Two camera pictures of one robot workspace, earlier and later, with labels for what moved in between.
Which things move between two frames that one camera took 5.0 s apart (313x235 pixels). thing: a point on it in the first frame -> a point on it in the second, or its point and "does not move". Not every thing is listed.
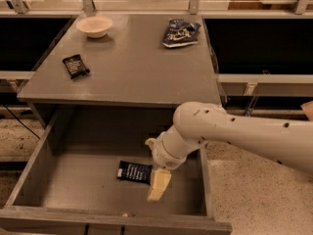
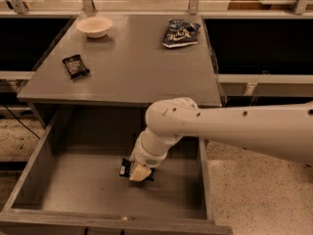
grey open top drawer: x=89 y=173 does not move
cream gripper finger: x=160 y=178 -> x=139 y=172
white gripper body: x=161 y=156 -> x=146 y=158
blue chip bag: x=180 y=32 does not move
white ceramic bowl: x=95 y=26 does not move
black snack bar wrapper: x=75 y=66 does not move
